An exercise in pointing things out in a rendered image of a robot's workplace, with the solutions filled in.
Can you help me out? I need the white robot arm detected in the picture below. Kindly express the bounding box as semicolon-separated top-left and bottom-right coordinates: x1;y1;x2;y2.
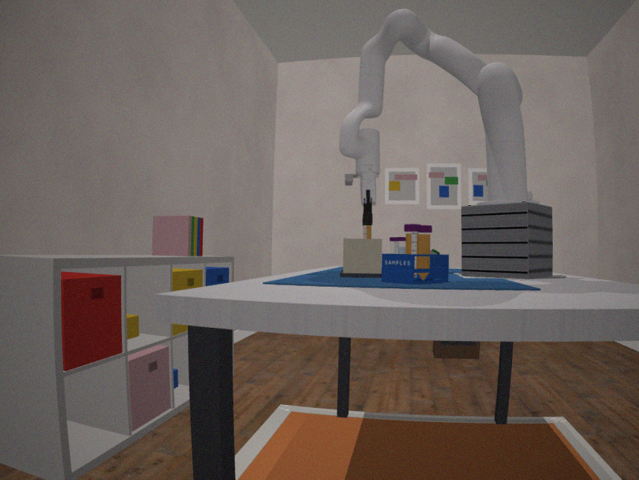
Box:
340;9;533;205

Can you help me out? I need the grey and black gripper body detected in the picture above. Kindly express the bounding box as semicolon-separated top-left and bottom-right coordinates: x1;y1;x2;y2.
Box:
357;174;378;205

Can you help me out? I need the blue tube rack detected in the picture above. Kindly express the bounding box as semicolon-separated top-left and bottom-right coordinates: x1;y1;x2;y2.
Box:
381;253;449;285

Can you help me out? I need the blue flat mat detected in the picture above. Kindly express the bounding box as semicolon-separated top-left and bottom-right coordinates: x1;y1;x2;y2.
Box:
263;267;541;291

